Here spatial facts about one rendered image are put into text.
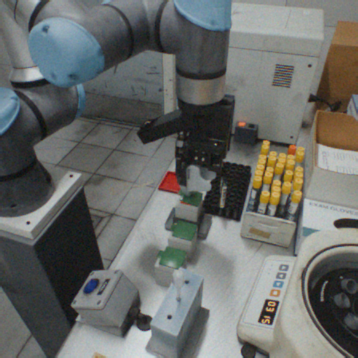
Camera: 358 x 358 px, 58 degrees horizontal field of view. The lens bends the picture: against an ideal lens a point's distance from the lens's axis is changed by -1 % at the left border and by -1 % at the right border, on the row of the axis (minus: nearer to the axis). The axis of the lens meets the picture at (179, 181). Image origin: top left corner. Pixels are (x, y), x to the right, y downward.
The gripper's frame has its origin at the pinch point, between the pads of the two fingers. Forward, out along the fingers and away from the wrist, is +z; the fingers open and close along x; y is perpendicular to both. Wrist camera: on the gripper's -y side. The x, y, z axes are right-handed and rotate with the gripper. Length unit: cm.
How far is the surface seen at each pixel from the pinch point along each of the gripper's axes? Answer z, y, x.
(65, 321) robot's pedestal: 43, -29, -16
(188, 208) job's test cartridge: 3.1, 1.4, -2.0
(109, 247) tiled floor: 97, -57, 47
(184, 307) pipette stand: -0.1, 7.5, -23.7
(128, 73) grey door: 53, -96, 163
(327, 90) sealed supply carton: 8, 29, 75
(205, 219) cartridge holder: 8.5, 4.2, 1.3
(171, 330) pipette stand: -0.1, 6.9, -27.4
